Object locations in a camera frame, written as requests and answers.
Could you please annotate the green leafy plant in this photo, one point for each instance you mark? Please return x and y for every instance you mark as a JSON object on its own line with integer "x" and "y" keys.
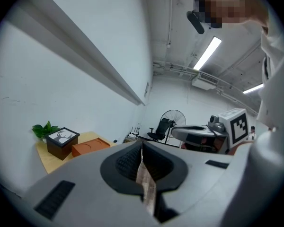
{"x": 41, "y": 130}

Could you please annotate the person's white shirt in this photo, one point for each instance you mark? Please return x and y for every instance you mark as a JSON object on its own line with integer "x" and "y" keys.
{"x": 277, "y": 67}

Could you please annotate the black framed deer picture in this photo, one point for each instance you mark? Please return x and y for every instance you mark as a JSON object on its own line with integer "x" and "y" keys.
{"x": 61, "y": 143}

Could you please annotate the black floor fan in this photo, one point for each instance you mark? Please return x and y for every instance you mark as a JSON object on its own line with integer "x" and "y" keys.
{"x": 176, "y": 117}

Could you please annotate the white air conditioner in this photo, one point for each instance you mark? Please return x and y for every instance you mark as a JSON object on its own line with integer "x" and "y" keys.
{"x": 204, "y": 81}

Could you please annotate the light wooden table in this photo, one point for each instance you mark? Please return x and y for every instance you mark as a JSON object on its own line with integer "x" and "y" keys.
{"x": 49, "y": 161}

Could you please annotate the black head camera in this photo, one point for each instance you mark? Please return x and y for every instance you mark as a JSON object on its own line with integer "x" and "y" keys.
{"x": 195, "y": 21}

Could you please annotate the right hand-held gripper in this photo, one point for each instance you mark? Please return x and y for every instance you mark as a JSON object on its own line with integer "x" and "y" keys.
{"x": 237, "y": 129}

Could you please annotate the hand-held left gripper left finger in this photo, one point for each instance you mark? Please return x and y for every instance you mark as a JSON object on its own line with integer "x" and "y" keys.
{"x": 90, "y": 193}

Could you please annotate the long ceiling light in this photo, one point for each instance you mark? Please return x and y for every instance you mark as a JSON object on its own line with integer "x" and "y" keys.
{"x": 207, "y": 53}
{"x": 253, "y": 89}

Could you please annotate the person's head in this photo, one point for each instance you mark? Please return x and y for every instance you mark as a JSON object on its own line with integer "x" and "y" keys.
{"x": 227, "y": 3}

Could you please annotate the black office chair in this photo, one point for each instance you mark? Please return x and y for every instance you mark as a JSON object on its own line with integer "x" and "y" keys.
{"x": 159, "y": 129}

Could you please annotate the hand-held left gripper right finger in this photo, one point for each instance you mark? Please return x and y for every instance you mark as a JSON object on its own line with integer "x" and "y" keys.
{"x": 198, "y": 178}

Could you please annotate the orange box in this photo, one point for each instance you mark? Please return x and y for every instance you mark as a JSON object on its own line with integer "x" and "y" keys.
{"x": 90, "y": 148}

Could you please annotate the white router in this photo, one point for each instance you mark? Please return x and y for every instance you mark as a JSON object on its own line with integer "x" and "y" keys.
{"x": 133, "y": 135}

